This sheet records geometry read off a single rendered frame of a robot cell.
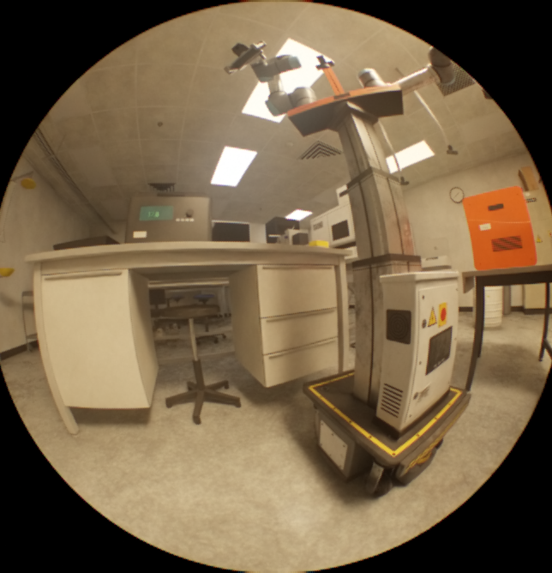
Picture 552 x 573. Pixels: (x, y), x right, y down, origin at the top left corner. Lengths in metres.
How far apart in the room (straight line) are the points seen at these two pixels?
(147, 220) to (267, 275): 0.62
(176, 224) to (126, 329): 0.50
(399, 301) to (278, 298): 0.64
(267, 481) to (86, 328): 0.93
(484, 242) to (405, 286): 0.92
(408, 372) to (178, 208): 1.02
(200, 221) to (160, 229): 0.19
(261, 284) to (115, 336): 0.71
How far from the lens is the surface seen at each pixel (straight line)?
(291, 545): 0.71
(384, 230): 0.60
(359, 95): 0.96
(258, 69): 1.10
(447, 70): 1.30
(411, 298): 0.45
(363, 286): 0.63
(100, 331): 0.94
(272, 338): 0.97
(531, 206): 4.27
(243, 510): 0.77
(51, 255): 1.03
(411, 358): 0.48
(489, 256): 1.30
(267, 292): 0.94
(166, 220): 0.94
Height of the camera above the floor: 0.69
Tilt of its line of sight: 1 degrees up
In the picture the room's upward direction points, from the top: 4 degrees counter-clockwise
